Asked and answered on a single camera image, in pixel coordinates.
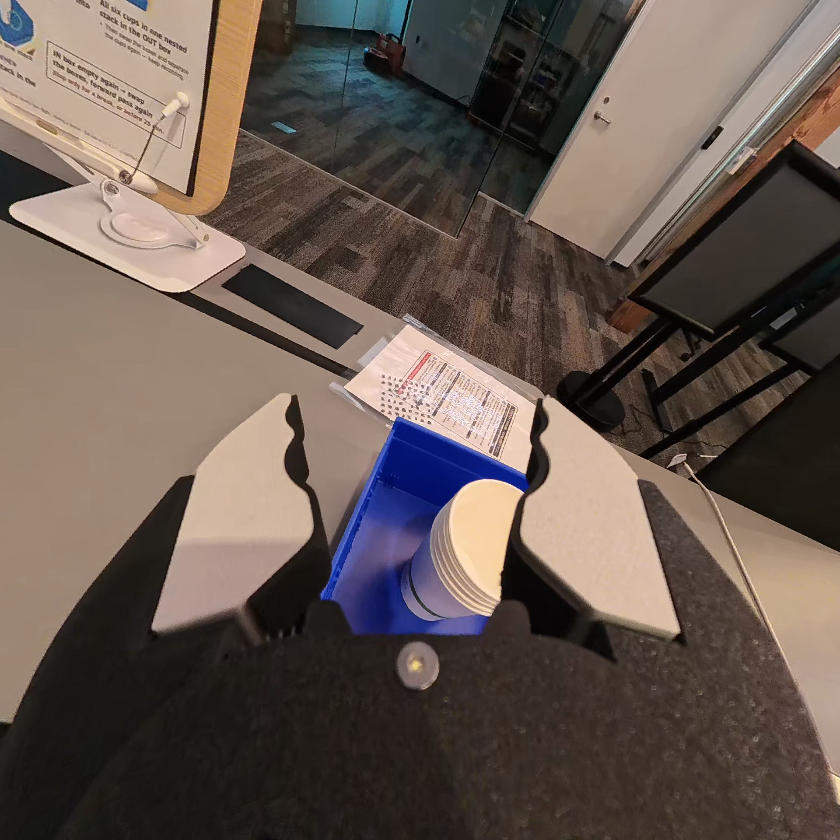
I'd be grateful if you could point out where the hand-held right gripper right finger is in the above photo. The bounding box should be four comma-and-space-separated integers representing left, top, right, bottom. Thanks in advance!
502, 395, 681, 643

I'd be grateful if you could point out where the laminated printed paper sheet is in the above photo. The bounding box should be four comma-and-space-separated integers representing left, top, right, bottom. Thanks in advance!
328, 315, 547, 463

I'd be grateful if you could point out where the red equipment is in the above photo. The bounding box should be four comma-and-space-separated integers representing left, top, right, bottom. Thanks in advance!
363, 31, 406, 73

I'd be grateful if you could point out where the blue plastic bin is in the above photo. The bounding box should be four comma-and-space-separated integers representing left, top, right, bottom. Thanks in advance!
319, 415, 531, 636

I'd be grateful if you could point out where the thin wire tether white pin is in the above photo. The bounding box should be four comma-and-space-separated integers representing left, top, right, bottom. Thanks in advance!
118, 92, 191, 185

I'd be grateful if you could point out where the black monitor floor stand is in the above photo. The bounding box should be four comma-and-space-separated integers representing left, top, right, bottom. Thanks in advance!
556, 308, 815, 460

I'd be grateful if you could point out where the stack of white paper cups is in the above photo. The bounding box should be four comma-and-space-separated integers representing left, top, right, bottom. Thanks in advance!
400, 479, 529, 621

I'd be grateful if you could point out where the black desk cable flap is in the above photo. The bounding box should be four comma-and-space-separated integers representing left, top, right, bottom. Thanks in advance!
220, 264, 364, 350

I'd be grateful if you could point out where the black easel signboard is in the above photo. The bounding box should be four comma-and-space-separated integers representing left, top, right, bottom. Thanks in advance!
629, 140, 840, 337

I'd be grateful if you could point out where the white door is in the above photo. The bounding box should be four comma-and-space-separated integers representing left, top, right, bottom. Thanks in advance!
525, 0, 821, 266

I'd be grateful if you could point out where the white cable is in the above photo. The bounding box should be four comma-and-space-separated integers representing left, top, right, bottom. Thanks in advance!
666, 453, 772, 631

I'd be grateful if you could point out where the wooden sign board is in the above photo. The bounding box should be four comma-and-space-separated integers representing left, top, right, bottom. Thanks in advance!
0, 0, 263, 217

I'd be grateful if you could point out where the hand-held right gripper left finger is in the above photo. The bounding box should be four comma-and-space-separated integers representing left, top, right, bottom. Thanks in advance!
151, 392, 332, 647

